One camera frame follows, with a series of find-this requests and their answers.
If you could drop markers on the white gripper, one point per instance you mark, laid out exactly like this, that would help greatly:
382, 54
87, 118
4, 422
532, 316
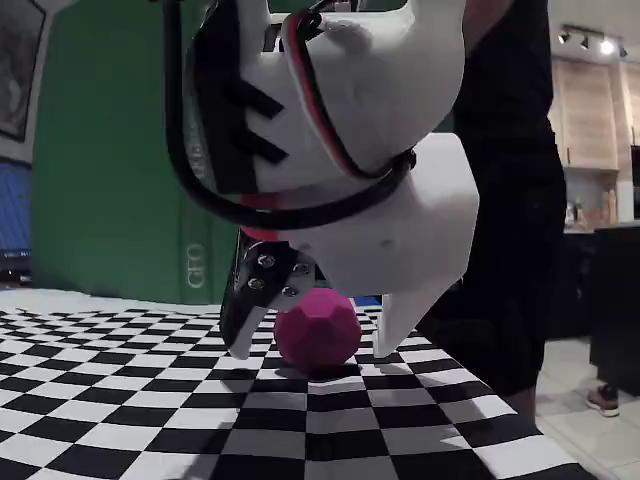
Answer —
400, 240

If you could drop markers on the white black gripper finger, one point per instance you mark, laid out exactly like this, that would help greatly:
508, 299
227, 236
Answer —
240, 320

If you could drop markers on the pink faceted ball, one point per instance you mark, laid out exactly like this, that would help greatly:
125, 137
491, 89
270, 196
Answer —
315, 335

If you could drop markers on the black white checkerboard paper mat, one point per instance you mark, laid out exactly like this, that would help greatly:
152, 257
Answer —
125, 400

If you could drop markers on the person in black clothes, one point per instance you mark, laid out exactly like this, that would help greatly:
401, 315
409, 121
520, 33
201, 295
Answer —
510, 225

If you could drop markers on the brown sneaker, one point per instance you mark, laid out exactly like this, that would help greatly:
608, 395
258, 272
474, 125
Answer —
604, 400

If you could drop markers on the green atlas book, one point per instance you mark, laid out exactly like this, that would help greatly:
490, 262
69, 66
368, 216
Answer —
100, 150

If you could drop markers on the laptop with blue screen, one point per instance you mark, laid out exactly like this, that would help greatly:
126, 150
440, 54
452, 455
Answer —
15, 215

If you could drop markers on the ceiling track lights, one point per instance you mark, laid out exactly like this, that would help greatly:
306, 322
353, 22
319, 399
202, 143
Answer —
592, 40

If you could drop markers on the light wooden wall cabinets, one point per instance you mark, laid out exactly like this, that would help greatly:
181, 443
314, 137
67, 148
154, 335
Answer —
590, 115

